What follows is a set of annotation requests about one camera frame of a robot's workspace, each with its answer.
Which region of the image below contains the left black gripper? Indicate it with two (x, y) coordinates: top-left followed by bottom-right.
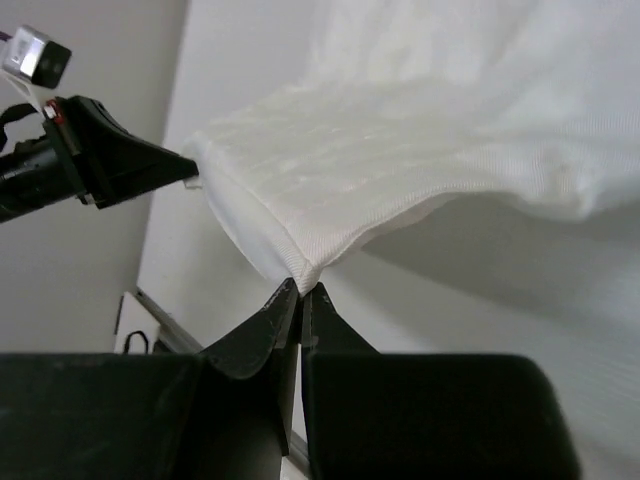
(1, 96), (199, 223)

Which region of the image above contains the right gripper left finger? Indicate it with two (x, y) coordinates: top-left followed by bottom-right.
(1, 280), (298, 479)

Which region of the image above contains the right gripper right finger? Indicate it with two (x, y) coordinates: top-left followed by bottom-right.
(301, 285), (582, 479)

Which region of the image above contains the white skirt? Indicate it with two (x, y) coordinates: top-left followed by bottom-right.
(184, 1), (639, 293)

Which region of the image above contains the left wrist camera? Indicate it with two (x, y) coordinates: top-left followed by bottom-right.
(1, 25), (72, 90)

